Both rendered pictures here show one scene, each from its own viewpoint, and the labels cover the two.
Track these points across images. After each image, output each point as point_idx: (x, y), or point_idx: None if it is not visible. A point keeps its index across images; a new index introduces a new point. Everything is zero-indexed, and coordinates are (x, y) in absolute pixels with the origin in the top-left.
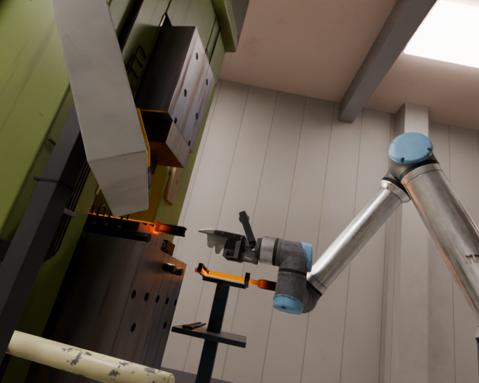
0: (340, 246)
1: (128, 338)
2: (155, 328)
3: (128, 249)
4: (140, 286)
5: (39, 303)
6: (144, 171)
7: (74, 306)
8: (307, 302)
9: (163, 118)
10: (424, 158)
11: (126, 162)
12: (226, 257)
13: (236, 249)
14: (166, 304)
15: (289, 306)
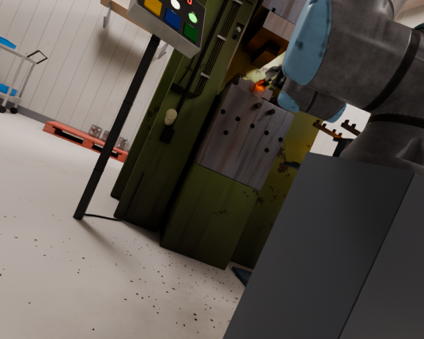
0: None
1: (222, 137)
2: (253, 146)
3: (227, 90)
4: (229, 109)
5: (194, 118)
6: (150, 15)
7: (209, 124)
8: (309, 100)
9: (266, 12)
10: None
11: (136, 11)
12: (274, 85)
13: (276, 76)
14: (266, 135)
15: (278, 99)
